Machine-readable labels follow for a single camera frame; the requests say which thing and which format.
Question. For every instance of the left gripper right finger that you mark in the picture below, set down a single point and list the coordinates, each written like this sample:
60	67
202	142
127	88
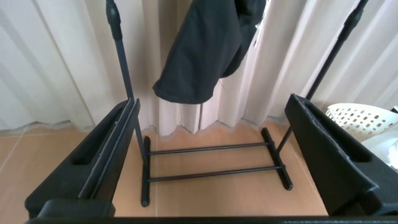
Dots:
339	177

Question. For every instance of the black shorts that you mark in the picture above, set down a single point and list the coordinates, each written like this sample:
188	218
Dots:
202	56

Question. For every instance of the white laundry basket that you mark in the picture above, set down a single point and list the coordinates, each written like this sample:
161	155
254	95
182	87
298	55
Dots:
357	118

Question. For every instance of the black clothes rack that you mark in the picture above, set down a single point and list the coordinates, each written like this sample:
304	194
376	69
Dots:
211	148

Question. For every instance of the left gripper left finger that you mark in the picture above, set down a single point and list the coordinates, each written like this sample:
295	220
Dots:
93	174

